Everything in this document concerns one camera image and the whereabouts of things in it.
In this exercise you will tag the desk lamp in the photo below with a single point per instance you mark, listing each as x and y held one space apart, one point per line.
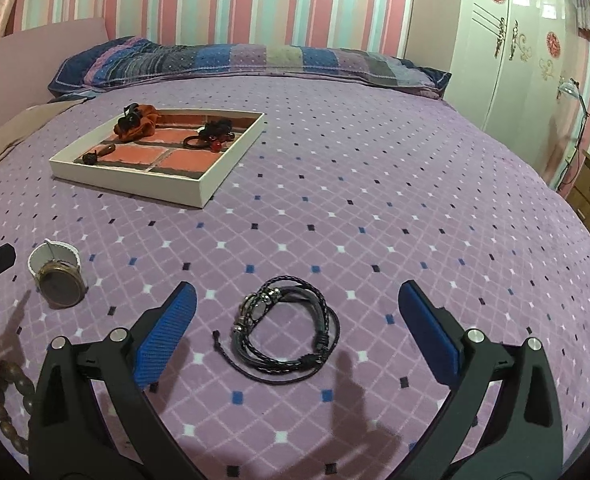
567 89

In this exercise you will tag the brown pillow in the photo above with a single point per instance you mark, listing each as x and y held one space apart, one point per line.
15 130

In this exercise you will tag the purple checked blanket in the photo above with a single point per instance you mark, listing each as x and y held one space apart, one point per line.
375 210

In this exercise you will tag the white wardrobe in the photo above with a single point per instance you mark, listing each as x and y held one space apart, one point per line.
475 60

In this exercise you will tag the pink headboard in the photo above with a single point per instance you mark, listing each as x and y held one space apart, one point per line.
50 37

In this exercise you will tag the orange scrunchie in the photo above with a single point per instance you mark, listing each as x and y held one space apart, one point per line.
147 125

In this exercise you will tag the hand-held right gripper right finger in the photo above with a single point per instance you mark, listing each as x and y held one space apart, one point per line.
430 325

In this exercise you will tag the black scrunchie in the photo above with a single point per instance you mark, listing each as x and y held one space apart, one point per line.
215 127

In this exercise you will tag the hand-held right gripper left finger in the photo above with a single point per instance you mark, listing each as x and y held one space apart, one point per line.
167 330

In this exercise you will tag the striped blue quilt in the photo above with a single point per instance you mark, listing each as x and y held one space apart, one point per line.
275 60

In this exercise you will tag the white tray with brick lining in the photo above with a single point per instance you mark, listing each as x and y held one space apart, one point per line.
185 157

